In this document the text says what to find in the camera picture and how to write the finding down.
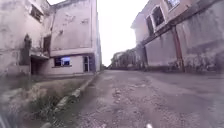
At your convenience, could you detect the grey building with wall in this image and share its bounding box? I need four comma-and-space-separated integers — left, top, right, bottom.
130, 0, 224, 74

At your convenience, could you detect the weedy grass verge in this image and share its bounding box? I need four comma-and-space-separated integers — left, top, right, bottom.
0, 73, 95, 128

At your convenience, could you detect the weathered white concrete building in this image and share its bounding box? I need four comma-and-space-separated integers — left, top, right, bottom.
0, 0, 103, 77

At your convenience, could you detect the grey gravel dirt road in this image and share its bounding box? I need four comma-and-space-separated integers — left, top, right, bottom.
68, 69, 224, 128

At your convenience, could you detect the pale concrete kerb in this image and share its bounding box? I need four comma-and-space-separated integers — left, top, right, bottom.
39, 72, 101, 128

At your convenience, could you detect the low building with greenery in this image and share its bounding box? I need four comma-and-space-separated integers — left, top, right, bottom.
109, 47, 141, 71

